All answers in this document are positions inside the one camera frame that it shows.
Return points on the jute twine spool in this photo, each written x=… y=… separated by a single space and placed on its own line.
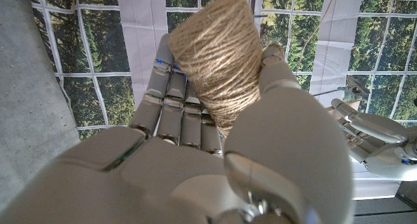
x=218 y=54

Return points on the jute thread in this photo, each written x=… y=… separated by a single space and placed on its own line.
x=314 y=32

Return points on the printed window forest backdrop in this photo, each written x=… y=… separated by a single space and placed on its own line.
x=97 y=54

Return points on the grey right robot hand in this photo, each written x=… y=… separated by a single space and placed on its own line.
x=182 y=178

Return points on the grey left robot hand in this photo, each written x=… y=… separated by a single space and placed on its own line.
x=378 y=133

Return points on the wooden hanger with metal hook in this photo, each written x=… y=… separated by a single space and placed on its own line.
x=350 y=90

